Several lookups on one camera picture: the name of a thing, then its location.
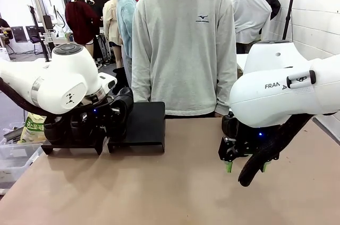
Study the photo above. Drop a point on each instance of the white shirt mannequin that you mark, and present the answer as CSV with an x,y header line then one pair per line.
x,y
249,15

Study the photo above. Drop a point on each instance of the black slanted shoe stand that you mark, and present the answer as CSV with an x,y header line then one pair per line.
x,y
146,124
71,146

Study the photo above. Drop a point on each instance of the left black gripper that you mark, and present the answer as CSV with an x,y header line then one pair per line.
x,y
93,118

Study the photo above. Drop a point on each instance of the clear plastic storage bin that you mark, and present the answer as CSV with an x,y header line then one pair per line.
x,y
16,161

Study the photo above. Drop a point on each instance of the person torso grey sweatshirt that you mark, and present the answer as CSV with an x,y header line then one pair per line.
x,y
180,62

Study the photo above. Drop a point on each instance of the person left forearm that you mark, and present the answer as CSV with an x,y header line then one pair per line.
x,y
225,89

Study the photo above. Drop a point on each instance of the black chair back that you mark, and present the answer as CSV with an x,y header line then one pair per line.
x,y
20,33

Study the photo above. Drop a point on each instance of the person right forearm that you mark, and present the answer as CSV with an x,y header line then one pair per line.
x,y
140,81

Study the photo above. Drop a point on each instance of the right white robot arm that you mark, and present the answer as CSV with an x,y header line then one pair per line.
x,y
265,102

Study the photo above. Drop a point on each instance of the dark red shirt mannequin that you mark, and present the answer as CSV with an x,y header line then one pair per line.
x,y
79,23

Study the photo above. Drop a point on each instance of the person left hand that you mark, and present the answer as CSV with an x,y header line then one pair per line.
x,y
217,115

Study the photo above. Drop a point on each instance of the brown cardboard box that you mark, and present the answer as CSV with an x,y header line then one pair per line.
x,y
239,72

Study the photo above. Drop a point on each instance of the beige jacket mannequin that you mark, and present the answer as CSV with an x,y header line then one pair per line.
x,y
110,23

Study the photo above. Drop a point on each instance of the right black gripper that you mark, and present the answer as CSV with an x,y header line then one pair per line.
x,y
249,140

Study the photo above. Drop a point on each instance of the black tripod stand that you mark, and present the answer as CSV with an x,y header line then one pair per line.
x,y
288,17

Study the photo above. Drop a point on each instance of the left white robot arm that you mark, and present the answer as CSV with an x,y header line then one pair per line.
x,y
53,76

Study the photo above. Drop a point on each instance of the yellow green snack bag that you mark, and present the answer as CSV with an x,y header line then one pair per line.
x,y
32,129

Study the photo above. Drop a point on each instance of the seated bystander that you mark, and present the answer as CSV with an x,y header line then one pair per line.
x,y
4,24

